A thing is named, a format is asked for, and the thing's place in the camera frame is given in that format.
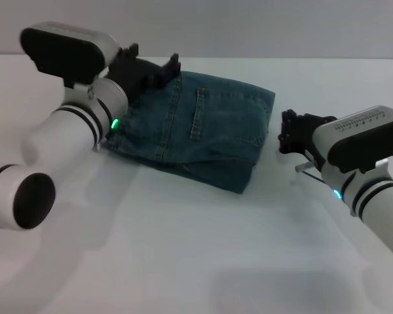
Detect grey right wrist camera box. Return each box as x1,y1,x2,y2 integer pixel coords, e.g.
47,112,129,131
312,105,393,174

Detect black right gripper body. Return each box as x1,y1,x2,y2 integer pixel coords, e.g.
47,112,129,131
293,113,338,166

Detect blue denim shorts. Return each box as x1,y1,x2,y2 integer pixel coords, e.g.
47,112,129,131
100,70,276,194

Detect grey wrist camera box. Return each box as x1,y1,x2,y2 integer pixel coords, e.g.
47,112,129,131
312,105,393,174
19,22,119,90

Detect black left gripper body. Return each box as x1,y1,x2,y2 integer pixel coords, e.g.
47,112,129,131
105,57,168,99

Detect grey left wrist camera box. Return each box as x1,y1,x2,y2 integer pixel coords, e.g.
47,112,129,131
19,22,119,90

